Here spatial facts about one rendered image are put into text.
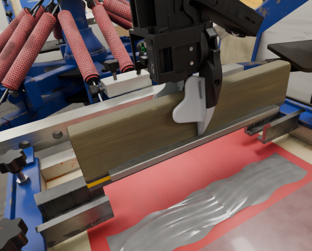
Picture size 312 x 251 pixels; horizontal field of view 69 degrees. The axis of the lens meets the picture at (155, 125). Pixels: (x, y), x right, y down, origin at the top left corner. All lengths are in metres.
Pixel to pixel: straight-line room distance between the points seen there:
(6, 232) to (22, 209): 0.11
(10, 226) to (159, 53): 0.25
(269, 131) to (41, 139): 0.47
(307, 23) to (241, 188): 2.29
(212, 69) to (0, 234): 0.30
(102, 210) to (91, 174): 0.08
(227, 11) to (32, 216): 0.38
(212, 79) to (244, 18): 0.09
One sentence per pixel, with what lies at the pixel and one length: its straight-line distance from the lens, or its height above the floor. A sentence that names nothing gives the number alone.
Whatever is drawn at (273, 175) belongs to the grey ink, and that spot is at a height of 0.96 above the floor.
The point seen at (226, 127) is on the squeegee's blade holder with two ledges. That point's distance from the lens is 0.36.
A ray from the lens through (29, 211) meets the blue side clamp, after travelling 0.42.
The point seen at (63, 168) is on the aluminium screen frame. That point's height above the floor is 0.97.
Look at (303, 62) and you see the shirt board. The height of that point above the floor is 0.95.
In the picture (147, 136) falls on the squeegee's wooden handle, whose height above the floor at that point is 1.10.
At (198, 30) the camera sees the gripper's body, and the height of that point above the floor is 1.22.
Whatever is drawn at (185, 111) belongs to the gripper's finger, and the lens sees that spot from 0.29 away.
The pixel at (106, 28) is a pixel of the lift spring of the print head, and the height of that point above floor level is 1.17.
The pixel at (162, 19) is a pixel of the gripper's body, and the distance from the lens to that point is 0.27.
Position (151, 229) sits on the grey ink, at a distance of 0.38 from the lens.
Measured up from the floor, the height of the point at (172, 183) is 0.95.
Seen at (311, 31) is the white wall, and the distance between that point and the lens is 2.60.
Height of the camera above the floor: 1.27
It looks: 31 degrees down
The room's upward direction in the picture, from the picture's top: 8 degrees counter-clockwise
